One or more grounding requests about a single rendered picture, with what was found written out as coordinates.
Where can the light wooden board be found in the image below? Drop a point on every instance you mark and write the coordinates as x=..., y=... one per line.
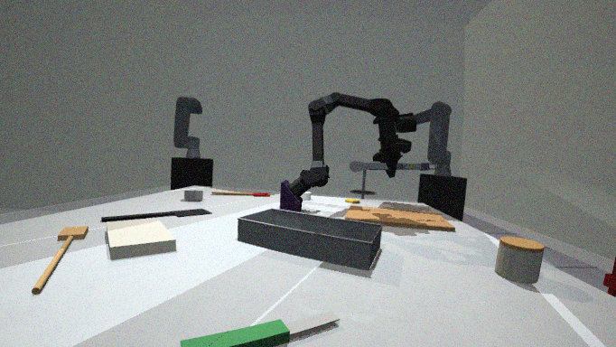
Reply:
x=396, y=218

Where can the green-handled knife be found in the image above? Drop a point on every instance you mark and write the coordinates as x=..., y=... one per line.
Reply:
x=262, y=335

